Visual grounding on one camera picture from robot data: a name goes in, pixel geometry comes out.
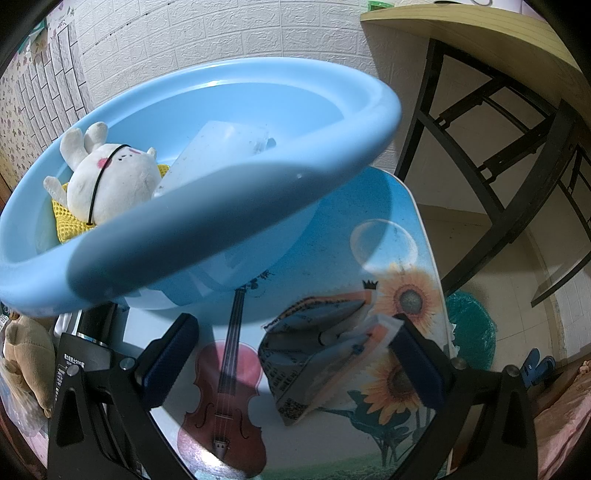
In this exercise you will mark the clear plastic bag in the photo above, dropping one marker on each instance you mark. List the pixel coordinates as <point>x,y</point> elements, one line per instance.
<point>217,147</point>

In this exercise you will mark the printed plastic packet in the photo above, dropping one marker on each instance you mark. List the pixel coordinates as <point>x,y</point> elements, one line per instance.
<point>300,369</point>

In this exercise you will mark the tan plush toy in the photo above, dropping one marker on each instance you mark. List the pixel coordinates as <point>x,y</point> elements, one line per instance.
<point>27,360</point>

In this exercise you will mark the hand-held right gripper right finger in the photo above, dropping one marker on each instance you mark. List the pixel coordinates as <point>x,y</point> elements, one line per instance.
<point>415,364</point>

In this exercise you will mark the pink blanket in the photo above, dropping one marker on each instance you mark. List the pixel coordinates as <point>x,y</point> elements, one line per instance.
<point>563,415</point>

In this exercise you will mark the blue slipper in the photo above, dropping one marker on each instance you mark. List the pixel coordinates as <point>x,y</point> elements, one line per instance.
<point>549,369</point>
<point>531,367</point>

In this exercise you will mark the light blue plastic basin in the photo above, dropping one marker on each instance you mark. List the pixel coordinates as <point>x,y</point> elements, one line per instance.
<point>231,221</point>

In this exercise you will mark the small green box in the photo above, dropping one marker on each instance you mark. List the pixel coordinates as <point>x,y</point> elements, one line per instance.
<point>379,4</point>

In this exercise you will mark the yellow mesh cloth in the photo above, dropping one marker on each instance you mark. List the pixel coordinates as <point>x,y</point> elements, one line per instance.
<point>69,226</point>

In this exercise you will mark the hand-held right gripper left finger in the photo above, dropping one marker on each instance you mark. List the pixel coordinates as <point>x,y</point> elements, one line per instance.
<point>171,353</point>

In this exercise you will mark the wooden desk with black frame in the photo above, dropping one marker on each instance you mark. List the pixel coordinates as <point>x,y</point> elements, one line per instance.
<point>485,41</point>

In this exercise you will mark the white plush rabbit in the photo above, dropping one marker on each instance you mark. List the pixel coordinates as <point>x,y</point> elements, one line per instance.
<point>115,180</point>

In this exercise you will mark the picture-printed desktop table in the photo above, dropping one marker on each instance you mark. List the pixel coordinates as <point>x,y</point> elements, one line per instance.
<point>364,205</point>

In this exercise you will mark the teal mesh waste bin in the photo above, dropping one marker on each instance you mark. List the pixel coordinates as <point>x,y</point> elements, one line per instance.
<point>471,323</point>

